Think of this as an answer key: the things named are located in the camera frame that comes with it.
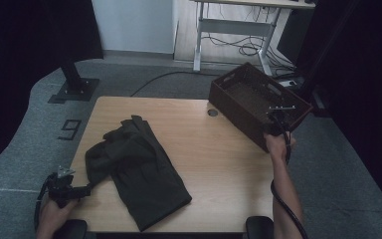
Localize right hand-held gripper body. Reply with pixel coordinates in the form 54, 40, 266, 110
262, 105, 296, 137

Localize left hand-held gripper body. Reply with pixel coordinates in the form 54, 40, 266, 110
46, 165, 81, 209

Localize brown woven basket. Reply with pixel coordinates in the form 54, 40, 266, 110
208, 62, 314, 153

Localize dark pleated skirt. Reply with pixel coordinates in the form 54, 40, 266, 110
85, 115, 193, 233

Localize person's right hand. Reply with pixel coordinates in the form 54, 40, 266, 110
263, 130, 297, 164

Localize person's left hand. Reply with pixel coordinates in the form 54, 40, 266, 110
36, 197, 80, 237

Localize white power strip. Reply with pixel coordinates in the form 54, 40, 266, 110
279, 79, 298, 89

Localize black tape floor marking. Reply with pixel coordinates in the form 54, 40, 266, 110
57, 119, 83, 141

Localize dark box under desk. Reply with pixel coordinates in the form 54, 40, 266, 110
276, 8, 314, 66

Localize black curtain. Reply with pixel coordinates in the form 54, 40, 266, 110
294, 0, 382, 220
0, 0, 104, 177

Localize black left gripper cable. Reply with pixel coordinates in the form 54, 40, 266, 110
34, 172, 58, 230

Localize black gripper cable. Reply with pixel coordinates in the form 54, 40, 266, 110
34, 172, 58, 230
270, 113, 310, 239

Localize black stand with base plate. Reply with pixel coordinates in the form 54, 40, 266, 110
48, 56, 100, 105
294, 0, 362, 118

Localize tangle of black cables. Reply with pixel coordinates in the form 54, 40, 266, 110
201, 33, 296, 78

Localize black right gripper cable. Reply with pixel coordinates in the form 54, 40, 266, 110
270, 113, 310, 239

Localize white metal desk frame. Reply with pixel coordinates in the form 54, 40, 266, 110
189, 0, 316, 78

